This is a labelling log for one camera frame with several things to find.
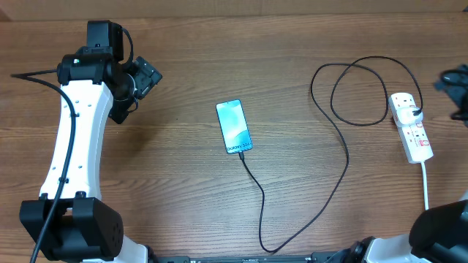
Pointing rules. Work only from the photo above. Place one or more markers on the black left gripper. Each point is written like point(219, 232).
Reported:
point(146, 75)

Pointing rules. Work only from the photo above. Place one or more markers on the blue smartphone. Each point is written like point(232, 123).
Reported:
point(234, 128)

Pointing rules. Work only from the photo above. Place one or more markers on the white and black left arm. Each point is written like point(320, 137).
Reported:
point(68, 221)

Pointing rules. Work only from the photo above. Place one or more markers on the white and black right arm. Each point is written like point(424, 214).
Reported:
point(439, 234)

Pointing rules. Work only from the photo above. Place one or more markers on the white charger plug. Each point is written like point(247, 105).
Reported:
point(407, 116)

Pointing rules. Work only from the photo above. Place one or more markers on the white power strip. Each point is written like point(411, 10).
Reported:
point(414, 137)

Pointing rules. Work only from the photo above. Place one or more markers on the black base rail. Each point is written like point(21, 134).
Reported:
point(316, 257)

